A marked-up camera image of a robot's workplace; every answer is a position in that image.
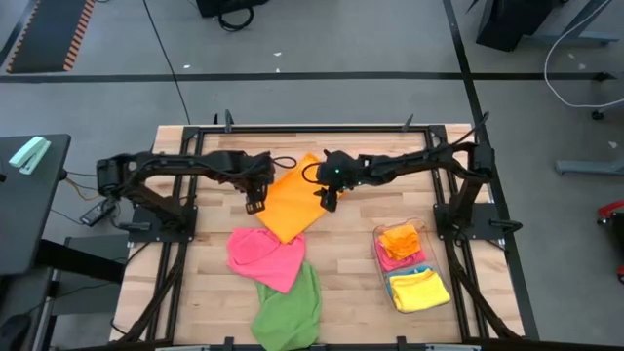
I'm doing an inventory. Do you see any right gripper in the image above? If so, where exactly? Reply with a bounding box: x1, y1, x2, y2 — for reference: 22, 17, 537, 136
314, 149, 366, 214

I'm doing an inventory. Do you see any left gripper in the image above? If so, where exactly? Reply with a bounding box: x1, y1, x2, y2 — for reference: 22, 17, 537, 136
232, 150, 277, 215

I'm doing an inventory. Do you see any orange microfiber towel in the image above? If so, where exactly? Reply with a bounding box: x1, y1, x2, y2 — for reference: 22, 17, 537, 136
378, 223, 423, 261
255, 152, 343, 245

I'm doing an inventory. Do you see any pink microfiber towel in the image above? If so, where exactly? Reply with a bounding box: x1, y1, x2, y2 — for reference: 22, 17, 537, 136
226, 227, 307, 294
374, 238, 427, 273

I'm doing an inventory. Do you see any clear plastic bin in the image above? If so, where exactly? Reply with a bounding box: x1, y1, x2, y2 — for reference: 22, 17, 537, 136
371, 217, 453, 315

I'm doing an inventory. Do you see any blue microfiber towel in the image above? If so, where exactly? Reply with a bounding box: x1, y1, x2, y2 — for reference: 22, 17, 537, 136
385, 265, 435, 296

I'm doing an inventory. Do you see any yellow microfiber towel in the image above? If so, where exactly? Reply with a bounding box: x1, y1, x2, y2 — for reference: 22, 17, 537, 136
388, 267, 452, 314

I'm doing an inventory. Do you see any green microfiber towel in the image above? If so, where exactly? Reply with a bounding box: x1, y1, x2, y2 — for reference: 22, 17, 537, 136
250, 260, 323, 351

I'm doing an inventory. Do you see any black power adapter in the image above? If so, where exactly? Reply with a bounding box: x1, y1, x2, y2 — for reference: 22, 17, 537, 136
79, 199, 117, 228

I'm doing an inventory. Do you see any black equipment box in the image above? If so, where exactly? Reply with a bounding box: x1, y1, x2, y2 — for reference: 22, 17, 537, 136
195, 0, 270, 19

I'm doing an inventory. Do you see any mint green stapler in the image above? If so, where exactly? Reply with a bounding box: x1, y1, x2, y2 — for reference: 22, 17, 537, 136
8, 136, 53, 176

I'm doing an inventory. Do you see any black side desk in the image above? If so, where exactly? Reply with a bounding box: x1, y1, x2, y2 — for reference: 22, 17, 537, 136
0, 134, 72, 277

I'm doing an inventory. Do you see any black desk base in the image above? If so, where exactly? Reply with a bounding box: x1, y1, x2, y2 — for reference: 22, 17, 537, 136
475, 0, 621, 53

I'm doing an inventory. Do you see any black orange-edged floor mat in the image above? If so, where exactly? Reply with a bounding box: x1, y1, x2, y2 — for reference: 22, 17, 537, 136
5, 0, 97, 74

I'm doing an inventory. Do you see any grey desk foot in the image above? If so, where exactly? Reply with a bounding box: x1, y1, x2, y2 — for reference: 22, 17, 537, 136
555, 158, 624, 176

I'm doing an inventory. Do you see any red cart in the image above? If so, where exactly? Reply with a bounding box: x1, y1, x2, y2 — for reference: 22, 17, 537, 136
597, 199, 624, 285

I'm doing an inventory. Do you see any black aluminium table frame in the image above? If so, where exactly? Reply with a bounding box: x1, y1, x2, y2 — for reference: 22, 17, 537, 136
110, 124, 540, 351

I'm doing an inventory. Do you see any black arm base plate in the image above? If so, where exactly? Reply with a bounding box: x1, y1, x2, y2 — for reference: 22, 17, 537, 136
433, 202, 507, 243
127, 204, 199, 244

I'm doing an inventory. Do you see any coiled black cable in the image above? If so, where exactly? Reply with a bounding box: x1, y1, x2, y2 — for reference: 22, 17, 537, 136
216, 4, 255, 33

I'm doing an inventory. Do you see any black cable bundle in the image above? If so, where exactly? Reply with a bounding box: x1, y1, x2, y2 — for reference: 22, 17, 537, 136
446, 243, 521, 341
116, 241, 189, 343

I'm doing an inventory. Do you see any yellow cable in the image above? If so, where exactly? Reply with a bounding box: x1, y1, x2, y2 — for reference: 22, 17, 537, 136
64, 175, 101, 202

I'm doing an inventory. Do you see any black desk leg frame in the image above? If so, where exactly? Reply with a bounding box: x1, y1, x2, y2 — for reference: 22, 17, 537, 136
36, 234, 131, 317

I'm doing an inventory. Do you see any white floor cable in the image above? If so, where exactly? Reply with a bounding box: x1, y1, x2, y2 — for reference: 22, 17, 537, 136
543, 0, 624, 109

